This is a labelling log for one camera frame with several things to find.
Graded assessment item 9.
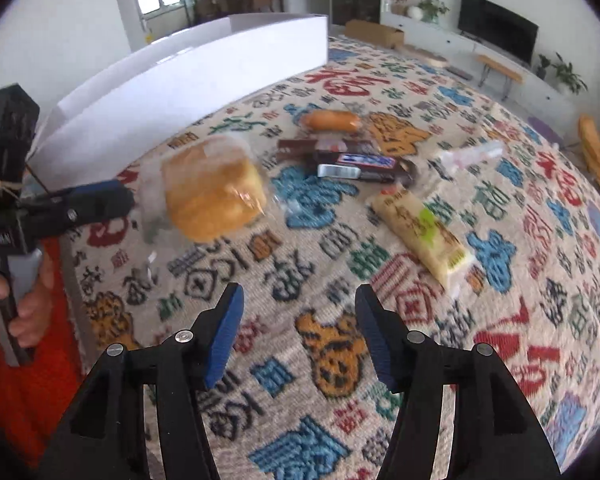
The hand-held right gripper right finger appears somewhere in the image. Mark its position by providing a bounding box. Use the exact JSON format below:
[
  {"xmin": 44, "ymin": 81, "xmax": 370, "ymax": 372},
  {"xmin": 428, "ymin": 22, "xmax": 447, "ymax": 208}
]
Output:
[{"xmin": 355, "ymin": 284, "xmax": 563, "ymax": 480}]

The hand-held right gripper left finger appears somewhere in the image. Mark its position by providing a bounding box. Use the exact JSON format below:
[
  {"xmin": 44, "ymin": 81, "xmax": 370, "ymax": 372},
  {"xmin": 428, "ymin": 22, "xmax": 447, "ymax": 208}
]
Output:
[{"xmin": 40, "ymin": 282, "xmax": 245, "ymax": 480}]

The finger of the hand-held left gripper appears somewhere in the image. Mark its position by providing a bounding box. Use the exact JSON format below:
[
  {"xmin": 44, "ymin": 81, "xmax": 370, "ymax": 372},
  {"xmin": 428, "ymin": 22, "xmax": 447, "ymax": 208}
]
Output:
[
  {"xmin": 19, "ymin": 189, "xmax": 137, "ymax": 242},
  {"xmin": 45, "ymin": 177, "xmax": 131, "ymax": 201}
]

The bread loaf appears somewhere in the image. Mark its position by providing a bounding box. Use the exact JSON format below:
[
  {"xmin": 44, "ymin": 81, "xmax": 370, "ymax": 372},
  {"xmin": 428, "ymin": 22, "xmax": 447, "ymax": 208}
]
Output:
[{"xmin": 135, "ymin": 132, "xmax": 281, "ymax": 256}]

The pale yellow snack packet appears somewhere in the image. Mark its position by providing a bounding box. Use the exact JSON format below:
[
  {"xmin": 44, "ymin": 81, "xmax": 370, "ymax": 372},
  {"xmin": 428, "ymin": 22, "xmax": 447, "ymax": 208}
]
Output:
[{"xmin": 370, "ymin": 187, "xmax": 476, "ymax": 291}]

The long white cardboard box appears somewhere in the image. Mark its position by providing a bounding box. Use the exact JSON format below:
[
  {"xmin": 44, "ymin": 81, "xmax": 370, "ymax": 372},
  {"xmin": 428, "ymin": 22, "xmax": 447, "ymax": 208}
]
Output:
[{"xmin": 27, "ymin": 12, "xmax": 329, "ymax": 193}]

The black and silver snack bar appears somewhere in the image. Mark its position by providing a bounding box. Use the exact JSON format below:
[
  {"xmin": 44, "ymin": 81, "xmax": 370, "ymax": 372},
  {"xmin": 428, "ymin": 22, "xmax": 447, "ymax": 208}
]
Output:
[{"xmin": 316, "ymin": 162, "xmax": 363, "ymax": 181}]

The brown bar with white label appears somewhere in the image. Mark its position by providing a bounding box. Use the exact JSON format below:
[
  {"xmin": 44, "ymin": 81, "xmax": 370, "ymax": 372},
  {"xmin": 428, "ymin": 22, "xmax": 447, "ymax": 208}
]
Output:
[{"xmin": 330, "ymin": 152, "xmax": 417, "ymax": 184}]

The brown chocolate bar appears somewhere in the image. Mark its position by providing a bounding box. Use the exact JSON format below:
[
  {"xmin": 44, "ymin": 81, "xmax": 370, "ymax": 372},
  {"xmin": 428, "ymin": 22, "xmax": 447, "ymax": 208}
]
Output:
[{"xmin": 276, "ymin": 136, "xmax": 381, "ymax": 161}]

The small clear snack packet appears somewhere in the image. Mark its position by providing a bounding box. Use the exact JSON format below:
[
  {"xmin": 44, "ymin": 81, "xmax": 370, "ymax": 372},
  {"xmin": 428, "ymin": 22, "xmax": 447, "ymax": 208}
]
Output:
[{"xmin": 435, "ymin": 141, "xmax": 506, "ymax": 176}]

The sausage bun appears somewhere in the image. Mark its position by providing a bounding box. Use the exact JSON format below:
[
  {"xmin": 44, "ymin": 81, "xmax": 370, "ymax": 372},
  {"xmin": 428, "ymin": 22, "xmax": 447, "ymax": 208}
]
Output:
[{"xmin": 297, "ymin": 109, "xmax": 363, "ymax": 135}]

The person's left hand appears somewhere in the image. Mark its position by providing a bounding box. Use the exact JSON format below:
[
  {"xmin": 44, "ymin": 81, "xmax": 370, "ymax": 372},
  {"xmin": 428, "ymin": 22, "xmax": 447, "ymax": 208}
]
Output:
[{"xmin": 0, "ymin": 252, "xmax": 56, "ymax": 356}]

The printed woven blanket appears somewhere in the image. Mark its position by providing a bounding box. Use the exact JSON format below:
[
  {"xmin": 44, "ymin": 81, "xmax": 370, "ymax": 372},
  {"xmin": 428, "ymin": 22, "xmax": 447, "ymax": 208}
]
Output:
[{"xmin": 60, "ymin": 35, "xmax": 600, "ymax": 480}]

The person's orange sweater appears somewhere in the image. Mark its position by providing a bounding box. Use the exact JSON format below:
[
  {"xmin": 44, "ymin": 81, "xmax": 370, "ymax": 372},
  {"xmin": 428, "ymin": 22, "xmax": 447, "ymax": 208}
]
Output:
[{"xmin": 0, "ymin": 237, "xmax": 88, "ymax": 468}]

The purple floor cushion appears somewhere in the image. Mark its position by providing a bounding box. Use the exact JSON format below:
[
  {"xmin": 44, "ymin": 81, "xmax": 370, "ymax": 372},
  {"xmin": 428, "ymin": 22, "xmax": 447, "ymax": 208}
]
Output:
[{"xmin": 527, "ymin": 116, "xmax": 566, "ymax": 148}]

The wooden stool with metal legs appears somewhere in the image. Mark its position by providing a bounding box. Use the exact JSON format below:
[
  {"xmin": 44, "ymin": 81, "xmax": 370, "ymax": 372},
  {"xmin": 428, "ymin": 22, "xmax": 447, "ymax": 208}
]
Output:
[{"xmin": 475, "ymin": 54, "xmax": 523, "ymax": 101}]

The white television cabinet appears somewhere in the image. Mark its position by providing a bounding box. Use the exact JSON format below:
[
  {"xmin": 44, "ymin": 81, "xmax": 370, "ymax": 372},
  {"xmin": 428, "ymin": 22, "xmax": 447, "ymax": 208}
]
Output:
[{"xmin": 380, "ymin": 10, "xmax": 588, "ymax": 126}]

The brown cardboard box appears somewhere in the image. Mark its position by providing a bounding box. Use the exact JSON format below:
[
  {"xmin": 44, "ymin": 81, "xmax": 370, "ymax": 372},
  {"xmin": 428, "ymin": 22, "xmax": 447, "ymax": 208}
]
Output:
[{"xmin": 344, "ymin": 19, "xmax": 406, "ymax": 50}]

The large leafy potted plant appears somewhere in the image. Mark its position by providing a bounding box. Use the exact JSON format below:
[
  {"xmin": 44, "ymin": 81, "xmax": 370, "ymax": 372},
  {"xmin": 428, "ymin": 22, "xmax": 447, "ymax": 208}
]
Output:
[{"xmin": 550, "ymin": 52, "xmax": 588, "ymax": 95}]

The black television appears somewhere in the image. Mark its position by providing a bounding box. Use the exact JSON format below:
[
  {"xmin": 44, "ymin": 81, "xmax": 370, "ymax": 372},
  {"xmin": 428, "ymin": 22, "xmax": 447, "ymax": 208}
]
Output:
[{"xmin": 457, "ymin": 0, "xmax": 540, "ymax": 66}]

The green potted plant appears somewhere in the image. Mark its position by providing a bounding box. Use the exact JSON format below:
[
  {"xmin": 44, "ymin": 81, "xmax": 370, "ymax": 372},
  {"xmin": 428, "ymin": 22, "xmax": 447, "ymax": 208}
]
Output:
[{"xmin": 420, "ymin": 0, "xmax": 451, "ymax": 25}]

